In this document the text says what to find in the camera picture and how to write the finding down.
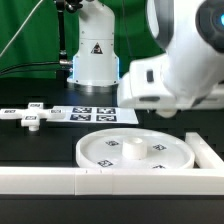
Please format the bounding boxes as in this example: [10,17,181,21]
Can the white round table top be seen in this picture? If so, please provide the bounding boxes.
[76,128,195,169]

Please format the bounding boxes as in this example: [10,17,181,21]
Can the black cables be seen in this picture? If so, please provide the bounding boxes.
[0,61,73,76]

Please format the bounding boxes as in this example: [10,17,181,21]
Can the black camera stand pole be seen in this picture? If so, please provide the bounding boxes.
[54,0,83,81]

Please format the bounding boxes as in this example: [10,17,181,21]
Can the white L-shaped fence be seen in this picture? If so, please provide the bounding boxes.
[0,132,224,195]

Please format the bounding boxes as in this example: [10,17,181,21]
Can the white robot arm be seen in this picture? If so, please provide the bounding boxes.
[67,0,224,117]

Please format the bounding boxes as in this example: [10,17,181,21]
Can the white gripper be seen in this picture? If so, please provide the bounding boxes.
[117,55,224,118]

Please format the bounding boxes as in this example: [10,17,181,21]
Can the white marker sheet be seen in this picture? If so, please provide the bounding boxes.
[53,106,138,124]

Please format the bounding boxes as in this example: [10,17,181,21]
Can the white cross-shaped table base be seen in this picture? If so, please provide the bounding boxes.
[0,102,65,132]

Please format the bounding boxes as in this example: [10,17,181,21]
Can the grey diagonal cable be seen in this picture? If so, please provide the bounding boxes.
[0,0,44,58]

